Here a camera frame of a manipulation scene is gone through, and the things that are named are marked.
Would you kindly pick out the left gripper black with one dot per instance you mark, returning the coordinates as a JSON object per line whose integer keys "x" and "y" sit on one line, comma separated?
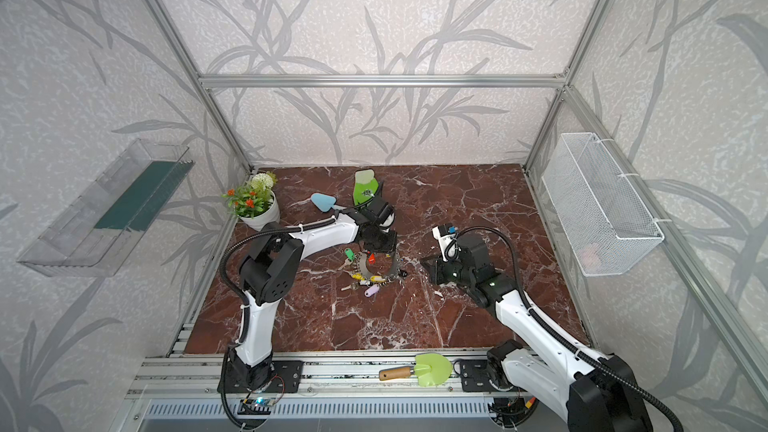
{"x": 377, "y": 237}

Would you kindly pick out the potted plant white pot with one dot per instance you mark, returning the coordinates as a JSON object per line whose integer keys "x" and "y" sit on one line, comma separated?
{"x": 254, "y": 202}

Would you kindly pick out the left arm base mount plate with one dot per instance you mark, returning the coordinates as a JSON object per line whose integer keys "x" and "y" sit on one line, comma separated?
{"x": 284, "y": 377}

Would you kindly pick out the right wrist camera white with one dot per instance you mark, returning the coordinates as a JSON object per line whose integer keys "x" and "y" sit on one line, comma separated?
{"x": 446, "y": 236}

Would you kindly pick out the green black garden glove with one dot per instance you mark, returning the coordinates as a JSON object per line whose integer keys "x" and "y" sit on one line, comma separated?
{"x": 365, "y": 187}

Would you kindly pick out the green lit circuit board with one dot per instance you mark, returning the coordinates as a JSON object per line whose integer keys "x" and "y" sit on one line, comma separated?
{"x": 253, "y": 406}

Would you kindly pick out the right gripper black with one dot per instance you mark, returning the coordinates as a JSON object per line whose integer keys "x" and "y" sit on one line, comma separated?
{"x": 441, "y": 267}

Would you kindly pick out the green toy shovel wooden handle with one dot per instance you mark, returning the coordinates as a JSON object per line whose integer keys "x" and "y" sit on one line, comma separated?
{"x": 430, "y": 370}

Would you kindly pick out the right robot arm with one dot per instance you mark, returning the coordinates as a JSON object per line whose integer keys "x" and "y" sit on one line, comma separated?
{"x": 587, "y": 389}

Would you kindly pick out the light blue toy trowel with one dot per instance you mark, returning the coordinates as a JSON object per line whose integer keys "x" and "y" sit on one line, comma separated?
{"x": 325, "y": 203}

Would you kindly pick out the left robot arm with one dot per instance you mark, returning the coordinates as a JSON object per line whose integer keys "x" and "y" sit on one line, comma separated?
{"x": 261, "y": 269}

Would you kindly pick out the key with yellow tag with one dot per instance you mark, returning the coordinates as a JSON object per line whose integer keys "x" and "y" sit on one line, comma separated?
{"x": 368, "y": 281}

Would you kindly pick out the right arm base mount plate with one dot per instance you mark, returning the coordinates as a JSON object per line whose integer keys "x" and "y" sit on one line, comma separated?
{"x": 474, "y": 375}

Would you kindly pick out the white wire mesh basket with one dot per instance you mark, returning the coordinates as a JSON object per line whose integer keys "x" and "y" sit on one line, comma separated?
{"x": 608, "y": 226}

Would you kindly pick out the clear acrylic wall shelf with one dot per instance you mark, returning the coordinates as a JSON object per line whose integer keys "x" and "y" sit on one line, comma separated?
{"x": 95, "y": 235}

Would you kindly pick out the key with purple tag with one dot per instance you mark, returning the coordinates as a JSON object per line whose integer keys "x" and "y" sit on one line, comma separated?
{"x": 372, "y": 290}

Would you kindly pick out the large metal key ring plate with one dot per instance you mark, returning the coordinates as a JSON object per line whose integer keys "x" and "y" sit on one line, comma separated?
{"x": 386, "y": 265}

